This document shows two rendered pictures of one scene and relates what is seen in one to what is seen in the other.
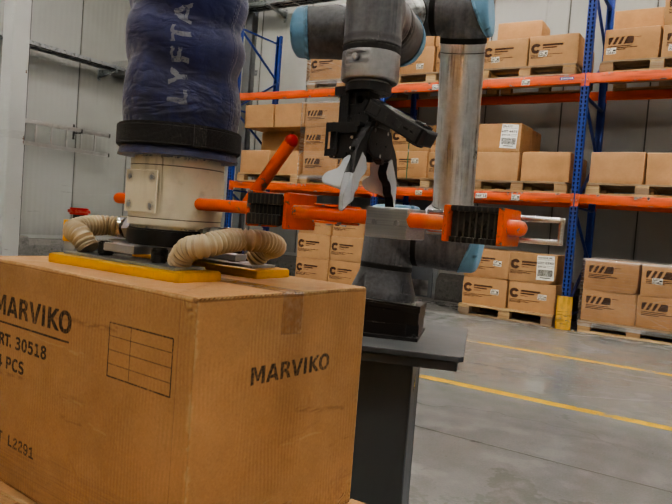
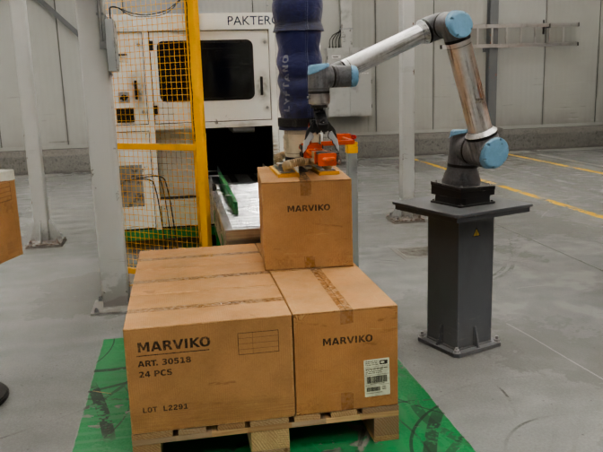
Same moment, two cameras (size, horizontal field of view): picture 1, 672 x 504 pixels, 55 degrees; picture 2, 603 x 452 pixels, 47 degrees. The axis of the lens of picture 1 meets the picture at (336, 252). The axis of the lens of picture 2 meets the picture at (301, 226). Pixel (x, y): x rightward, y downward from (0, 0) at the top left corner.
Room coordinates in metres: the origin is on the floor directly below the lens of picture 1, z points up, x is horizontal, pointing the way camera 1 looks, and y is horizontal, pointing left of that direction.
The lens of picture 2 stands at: (-1.00, -2.17, 1.36)
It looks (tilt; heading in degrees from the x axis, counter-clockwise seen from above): 12 degrees down; 48
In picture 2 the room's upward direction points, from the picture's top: 2 degrees counter-clockwise
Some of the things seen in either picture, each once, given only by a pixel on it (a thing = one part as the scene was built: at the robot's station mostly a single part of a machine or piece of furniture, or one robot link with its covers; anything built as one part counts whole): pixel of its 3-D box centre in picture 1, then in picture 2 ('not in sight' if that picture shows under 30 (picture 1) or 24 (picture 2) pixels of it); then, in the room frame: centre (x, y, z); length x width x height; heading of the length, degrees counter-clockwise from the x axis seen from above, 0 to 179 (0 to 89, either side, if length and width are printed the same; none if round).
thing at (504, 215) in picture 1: (481, 225); (325, 158); (0.88, -0.20, 1.07); 0.08 x 0.07 x 0.05; 57
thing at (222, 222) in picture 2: not in sight; (217, 212); (1.72, 1.79, 0.50); 2.31 x 0.05 x 0.19; 58
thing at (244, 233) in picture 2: not in sight; (289, 230); (1.38, 0.62, 0.58); 0.70 x 0.03 x 0.06; 148
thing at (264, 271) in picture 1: (207, 257); (322, 166); (1.29, 0.26, 0.97); 0.34 x 0.10 x 0.05; 57
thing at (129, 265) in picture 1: (131, 258); (284, 168); (1.13, 0.36, 0.97); 0.34 x 0.10 x 0.05; 57
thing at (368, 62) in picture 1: (369, 70); (318, 99); (1.01, -0.03, 1.29); 0.10 x 0.09 x 0.05; 147
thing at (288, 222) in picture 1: (281, 210); (311, 150); (1.08, 0.10, 1.07); 0.10 x 0.08 x 0.06; 147
